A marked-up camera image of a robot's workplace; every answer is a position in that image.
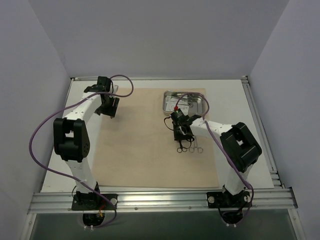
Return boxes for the right aluminium side rail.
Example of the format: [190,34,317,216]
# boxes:
[241,76,286,188]

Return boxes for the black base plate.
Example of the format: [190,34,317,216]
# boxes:
[206,190,251,209]
[71,191,118,211]

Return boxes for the steel forceps clamp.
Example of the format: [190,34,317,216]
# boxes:
[188,136,204,154]

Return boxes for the front aluminium rail frame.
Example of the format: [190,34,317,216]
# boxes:
[28,188,298,214]

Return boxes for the steel surgical scissors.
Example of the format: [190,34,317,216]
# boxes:
[176,140,188,153]

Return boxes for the beige surgical wrap cloth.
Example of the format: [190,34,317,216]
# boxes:
[91,88,220,188]

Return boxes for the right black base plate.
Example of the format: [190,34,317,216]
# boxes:
[206,190,251,209]

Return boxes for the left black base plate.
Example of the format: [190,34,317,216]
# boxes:
[71,191,118,211]

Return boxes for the right thin black cable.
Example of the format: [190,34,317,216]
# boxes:
[163,116,196,147]

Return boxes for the steel needle holder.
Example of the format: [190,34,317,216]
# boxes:
[178,93,196,108]

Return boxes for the green white suture packet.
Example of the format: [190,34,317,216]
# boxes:
[164,95,190,113]

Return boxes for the back aluminium rail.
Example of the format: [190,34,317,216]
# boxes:
[72,75,249,82]

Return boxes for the stainless steel instrument tray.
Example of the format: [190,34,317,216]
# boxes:
[162,90,206,116]

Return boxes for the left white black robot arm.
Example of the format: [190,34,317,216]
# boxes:
[53,76,120,210]

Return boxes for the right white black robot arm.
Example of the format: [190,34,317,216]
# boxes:
[169,109,262,207]

